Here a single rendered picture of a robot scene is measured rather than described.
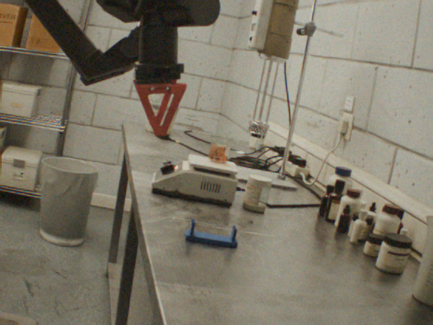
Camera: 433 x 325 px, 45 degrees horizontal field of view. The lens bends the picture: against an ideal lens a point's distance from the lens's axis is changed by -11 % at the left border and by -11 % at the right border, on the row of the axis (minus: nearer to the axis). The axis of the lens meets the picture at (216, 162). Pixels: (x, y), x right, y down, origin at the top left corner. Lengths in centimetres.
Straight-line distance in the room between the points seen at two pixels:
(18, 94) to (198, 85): 123
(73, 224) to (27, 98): 91
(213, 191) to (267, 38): 59
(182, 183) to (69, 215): 166
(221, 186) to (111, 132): 247
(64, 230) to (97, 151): 97
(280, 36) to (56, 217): 169
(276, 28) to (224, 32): 208
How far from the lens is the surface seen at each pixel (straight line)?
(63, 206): 297
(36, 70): 381
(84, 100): 379
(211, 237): 110
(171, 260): 97
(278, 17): 178
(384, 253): 116
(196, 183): 139
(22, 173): 347
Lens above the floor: 108
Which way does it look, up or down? 10 degrees down
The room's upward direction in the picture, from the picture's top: 12 degrees clockwise
